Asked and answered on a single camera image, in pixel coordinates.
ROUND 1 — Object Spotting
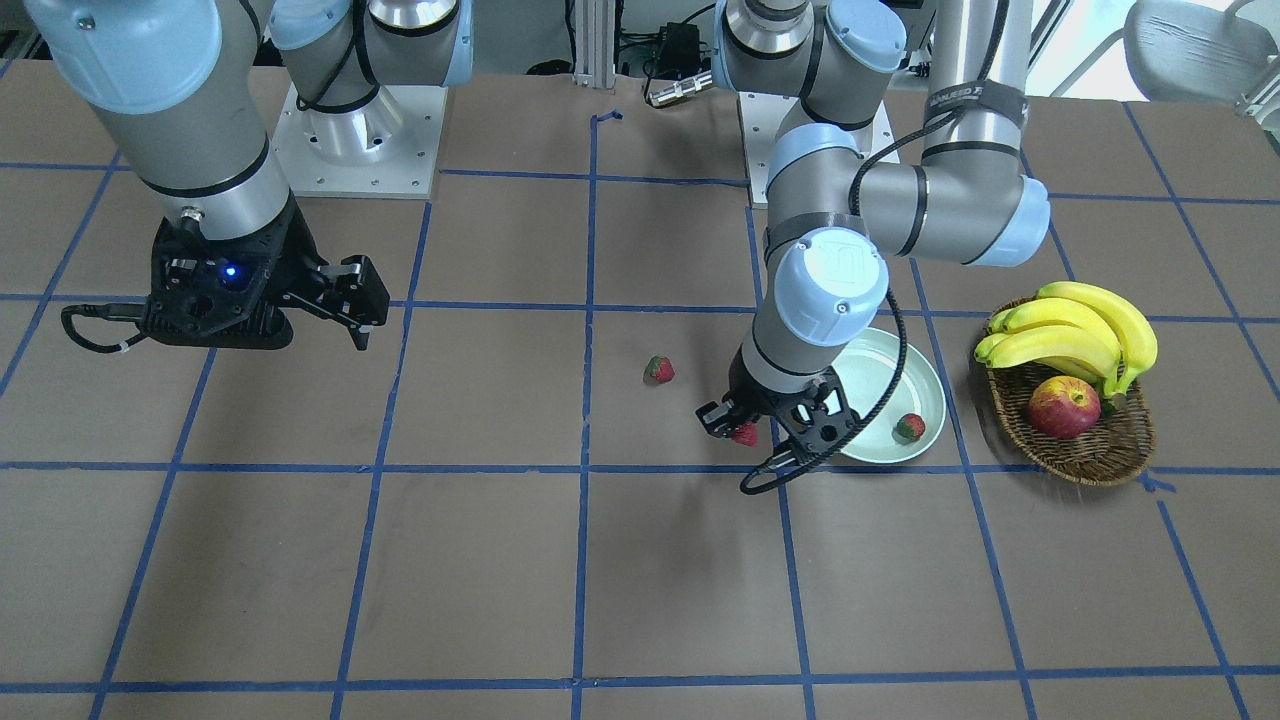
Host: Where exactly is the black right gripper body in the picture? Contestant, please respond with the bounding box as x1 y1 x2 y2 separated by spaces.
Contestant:
255 193 340 322

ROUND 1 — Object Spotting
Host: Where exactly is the white chair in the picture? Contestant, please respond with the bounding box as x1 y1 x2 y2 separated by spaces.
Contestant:
1052 1 1279 123

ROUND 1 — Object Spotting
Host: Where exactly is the black power adapter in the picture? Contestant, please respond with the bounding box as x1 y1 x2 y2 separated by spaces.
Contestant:
653 22 701 78

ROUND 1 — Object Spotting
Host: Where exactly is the red strawberry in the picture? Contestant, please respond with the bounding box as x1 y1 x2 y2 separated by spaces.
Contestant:
893 413 928 443
730 423 759 447
644 355 676 386

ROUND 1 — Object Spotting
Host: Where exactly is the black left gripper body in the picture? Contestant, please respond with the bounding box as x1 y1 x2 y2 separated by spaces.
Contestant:
696 350 801 438

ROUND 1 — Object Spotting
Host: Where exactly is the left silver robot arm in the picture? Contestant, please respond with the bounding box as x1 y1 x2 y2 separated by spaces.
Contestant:
698 1 1051 437

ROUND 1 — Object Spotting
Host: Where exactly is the light green plate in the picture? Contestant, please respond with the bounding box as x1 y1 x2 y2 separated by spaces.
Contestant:
832 328 948 464

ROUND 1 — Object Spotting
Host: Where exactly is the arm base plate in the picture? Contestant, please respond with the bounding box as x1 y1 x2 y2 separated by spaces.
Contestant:
739 95 896 209
271 86 449 200

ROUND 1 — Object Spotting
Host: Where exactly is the brown wicker basket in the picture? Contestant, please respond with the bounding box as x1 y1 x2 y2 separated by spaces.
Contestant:
975 360 1156 486

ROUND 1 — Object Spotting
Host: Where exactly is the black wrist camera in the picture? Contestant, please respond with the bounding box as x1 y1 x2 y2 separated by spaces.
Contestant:
134 215 293 350
776 366 861 464

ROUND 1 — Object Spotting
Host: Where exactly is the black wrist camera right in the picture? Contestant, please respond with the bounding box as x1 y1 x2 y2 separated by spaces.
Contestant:
134 215 293 350

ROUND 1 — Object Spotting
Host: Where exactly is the red apple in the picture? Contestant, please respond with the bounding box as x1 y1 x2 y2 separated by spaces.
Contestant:
1027 375 1101 439

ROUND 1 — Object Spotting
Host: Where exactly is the yellow banana bunch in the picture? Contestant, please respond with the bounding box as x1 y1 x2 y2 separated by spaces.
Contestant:
973 281 1158 400

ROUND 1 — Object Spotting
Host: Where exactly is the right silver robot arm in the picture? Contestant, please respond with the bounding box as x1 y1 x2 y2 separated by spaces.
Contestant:
24 1 474 354

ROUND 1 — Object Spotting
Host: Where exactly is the aluminium frame post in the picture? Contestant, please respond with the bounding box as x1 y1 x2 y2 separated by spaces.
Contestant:
570 0 620 91

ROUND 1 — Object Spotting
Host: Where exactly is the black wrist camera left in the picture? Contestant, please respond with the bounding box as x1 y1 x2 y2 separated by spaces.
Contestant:
776 366 861 464

